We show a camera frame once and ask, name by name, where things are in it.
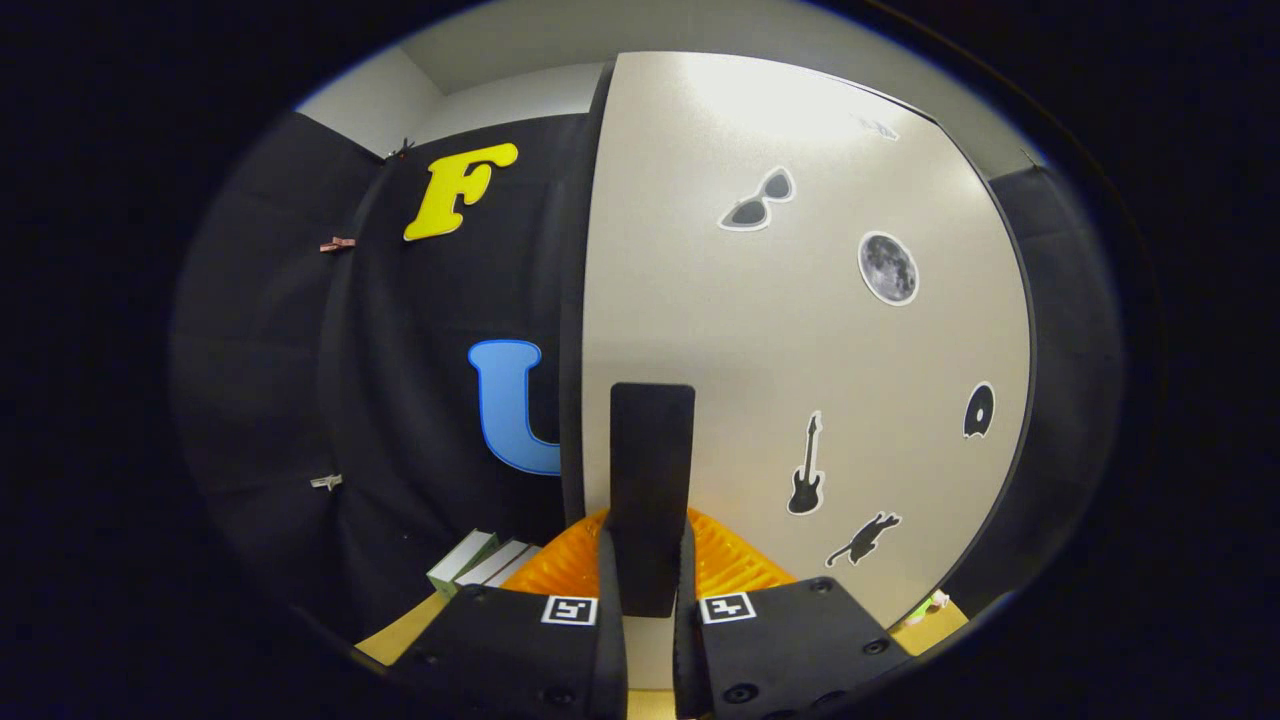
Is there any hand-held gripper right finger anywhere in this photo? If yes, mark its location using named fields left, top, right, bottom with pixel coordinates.
left=672, top=508, right=916, bottom=720

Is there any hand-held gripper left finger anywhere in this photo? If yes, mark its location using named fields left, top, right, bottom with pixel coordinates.
left=385, top=510, right=629, bottom=720

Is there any black door handle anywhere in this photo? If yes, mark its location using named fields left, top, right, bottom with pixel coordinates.
left=609, top=383, right=697, bottom=619

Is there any dark brown book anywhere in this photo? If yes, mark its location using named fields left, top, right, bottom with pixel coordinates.
left=485, top=545, right=543, bottom=586

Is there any green cover book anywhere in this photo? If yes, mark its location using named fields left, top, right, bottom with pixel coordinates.
left=427, top=529, right=499, bottom=601

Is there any white green plastic packet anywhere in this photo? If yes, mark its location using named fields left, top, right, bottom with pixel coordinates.
left=893, top=588, right=953, bottom=629

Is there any grey cabinet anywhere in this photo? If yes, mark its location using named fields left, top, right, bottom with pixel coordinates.
left=558, top=60, right=1041, bottom=626

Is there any black backdrop cloth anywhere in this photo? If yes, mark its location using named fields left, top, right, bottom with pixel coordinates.
left=170, top=112, right=1126, bottom=641

